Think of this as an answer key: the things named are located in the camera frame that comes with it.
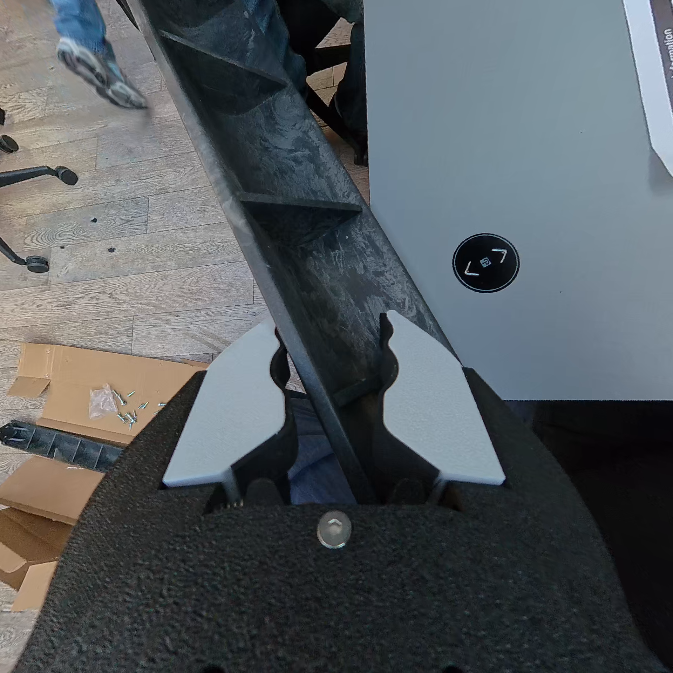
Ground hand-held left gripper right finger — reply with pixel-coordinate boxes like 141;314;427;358
372;310;507;503

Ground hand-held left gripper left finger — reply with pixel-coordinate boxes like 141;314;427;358
163;318;298;503

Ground black ribbed plastic chair part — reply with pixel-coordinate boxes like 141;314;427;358
118;0;463;505
0;421;125;472

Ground round black desk control panel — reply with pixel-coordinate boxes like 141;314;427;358
452;233;520;293

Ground grey desk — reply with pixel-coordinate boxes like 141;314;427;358
363;0;673;402

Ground person's leg in jeans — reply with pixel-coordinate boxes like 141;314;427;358
288;397;359;505

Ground pile of small loose screws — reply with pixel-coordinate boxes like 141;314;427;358
107;388;168;427

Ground small clear plastic bag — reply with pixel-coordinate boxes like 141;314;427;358
88;384;120;421

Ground flat brown cardboard sheet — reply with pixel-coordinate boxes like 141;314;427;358
7;343;211;448

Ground folded brown cardboard box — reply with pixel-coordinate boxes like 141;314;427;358
0;455;107;613

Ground black office chair base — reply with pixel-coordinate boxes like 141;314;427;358
0;108;80;274

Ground black chair legs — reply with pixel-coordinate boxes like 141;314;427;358
305;16;370;167

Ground white printed booklet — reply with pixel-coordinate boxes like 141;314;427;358
623;0;673;177

